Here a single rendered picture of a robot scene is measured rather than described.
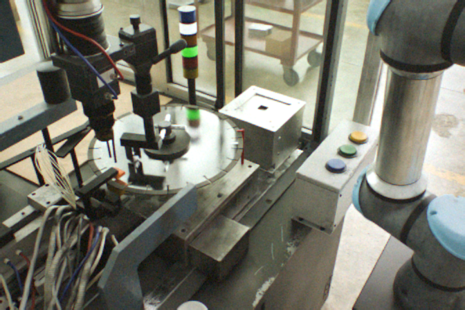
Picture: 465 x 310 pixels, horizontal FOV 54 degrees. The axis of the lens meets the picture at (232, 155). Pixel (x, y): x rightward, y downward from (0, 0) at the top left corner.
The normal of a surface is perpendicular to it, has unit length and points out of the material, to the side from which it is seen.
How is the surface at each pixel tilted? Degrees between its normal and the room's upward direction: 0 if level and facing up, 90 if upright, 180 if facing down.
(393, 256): 0
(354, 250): 0
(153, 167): 0
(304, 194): 90
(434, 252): 90
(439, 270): 90
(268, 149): 90
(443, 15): 74
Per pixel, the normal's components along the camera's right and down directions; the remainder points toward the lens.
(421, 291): -0.72, 0.14
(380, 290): 0.00, -0.80
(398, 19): -0.79, 0.41
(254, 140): -0.56, 0.50
